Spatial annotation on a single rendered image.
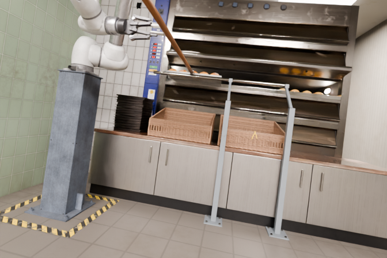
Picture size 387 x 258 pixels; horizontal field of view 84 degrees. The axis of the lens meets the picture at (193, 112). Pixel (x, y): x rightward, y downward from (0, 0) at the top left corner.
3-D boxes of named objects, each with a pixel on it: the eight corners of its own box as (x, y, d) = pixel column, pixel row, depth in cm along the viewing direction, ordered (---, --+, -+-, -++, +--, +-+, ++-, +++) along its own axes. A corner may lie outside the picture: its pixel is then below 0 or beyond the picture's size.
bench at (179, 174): (116, 177, 240) (122, 126, 241) (349, 219, 207) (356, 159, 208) (83, 194, 185) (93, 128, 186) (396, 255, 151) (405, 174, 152)
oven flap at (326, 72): (165, 53, 223) (169, 63, 242) (352, 71, 198) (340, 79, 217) (166, 52, 223) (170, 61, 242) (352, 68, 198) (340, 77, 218)
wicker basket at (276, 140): (216, 140, 225) (220, 114, 225) (272, 148, 218) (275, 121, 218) (216, 145, 176) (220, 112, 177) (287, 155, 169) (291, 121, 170)
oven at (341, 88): (171, 154, 426) (185, 50, 430) (281, 171, 397) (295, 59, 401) (132, 180, 237) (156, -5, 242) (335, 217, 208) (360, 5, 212)
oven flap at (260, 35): (172, 31, 237) (175, 17, 245) (347, 44, 212) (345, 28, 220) (171, 28, 233) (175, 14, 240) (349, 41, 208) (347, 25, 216)
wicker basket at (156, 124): (161, 132, 233) (164, 106, 234) (212, 139, 226) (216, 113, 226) (145, 135, 185) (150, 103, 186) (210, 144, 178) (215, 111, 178)
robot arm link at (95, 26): (109, 41, 112) (98, 20, 100) (82, 38, 114) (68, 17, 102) (116, 26, 116) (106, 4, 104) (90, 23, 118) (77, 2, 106)
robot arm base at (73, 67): (57, 68, 148) (58, 60, 148) (79, 75, 170) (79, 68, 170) (80, 71, 145) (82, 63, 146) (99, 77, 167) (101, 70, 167)
